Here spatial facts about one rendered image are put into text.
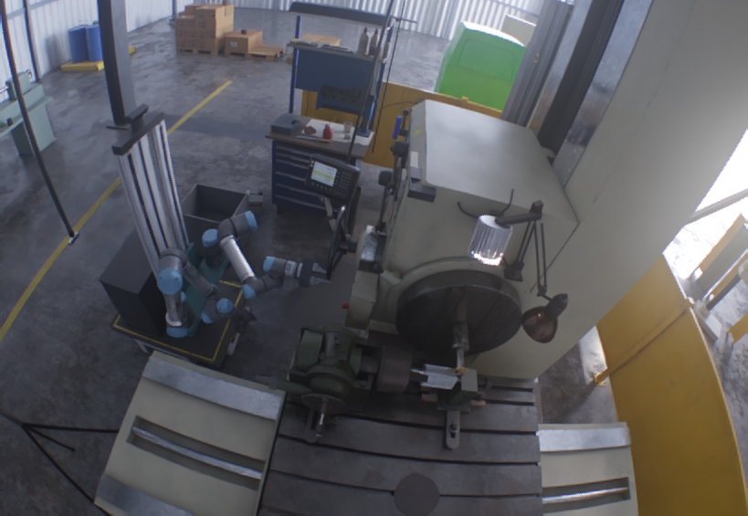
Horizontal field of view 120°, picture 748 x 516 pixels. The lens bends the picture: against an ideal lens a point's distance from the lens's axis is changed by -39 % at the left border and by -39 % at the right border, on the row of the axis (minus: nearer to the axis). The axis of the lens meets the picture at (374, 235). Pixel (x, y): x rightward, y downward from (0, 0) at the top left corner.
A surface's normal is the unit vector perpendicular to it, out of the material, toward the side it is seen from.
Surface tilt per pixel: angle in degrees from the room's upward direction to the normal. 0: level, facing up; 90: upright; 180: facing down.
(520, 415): 0
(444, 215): 90
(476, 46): 84
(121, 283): 0
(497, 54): 84
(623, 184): 90
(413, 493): 0
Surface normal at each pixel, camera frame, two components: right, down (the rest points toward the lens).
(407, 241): -0.12, 0.68
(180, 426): 0.18, -0.70
